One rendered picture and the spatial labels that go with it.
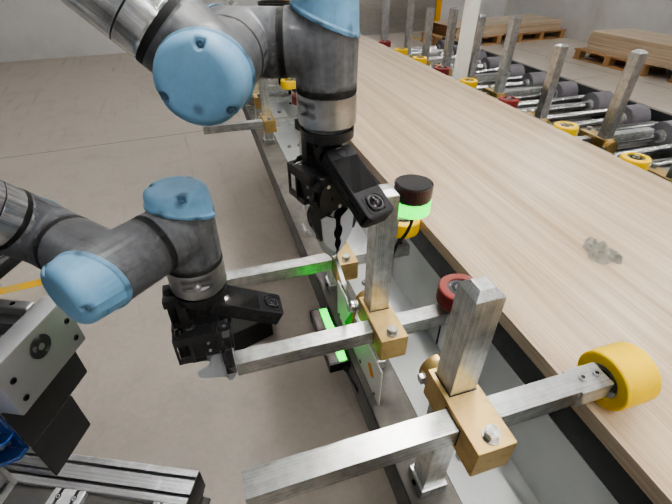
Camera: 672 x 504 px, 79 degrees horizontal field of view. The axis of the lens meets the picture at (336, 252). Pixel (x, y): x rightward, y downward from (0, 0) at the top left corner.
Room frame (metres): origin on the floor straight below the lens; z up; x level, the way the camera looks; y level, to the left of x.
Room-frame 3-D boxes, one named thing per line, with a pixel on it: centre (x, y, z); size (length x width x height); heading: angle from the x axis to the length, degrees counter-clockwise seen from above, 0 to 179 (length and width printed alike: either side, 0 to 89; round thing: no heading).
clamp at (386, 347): (0.52, -0.08, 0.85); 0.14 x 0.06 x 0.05; 17
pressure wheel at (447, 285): (0.55, -0.23, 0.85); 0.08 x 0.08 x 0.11
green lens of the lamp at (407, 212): (0.56, -0.12, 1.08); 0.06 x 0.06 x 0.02
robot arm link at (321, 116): (0.52, 0.01, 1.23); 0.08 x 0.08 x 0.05
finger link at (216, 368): (0.41, 0.19, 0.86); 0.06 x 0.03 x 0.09; 107
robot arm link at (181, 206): (0.42, 0.19, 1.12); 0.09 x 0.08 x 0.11; 149
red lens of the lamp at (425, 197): (0.56, -0.12, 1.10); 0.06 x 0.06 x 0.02
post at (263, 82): (1.74, 0.30, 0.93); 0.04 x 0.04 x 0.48; 17
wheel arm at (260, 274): (0.73, 0.04, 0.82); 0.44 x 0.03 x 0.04; 107
